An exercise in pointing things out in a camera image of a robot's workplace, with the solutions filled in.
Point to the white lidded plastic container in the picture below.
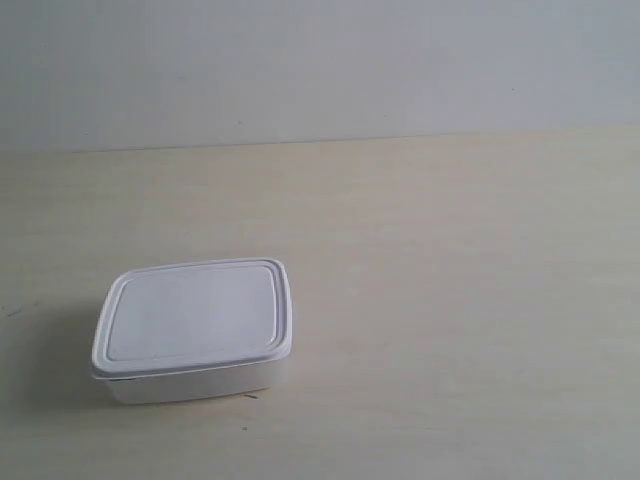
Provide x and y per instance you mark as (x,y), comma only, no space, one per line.
(192,331)

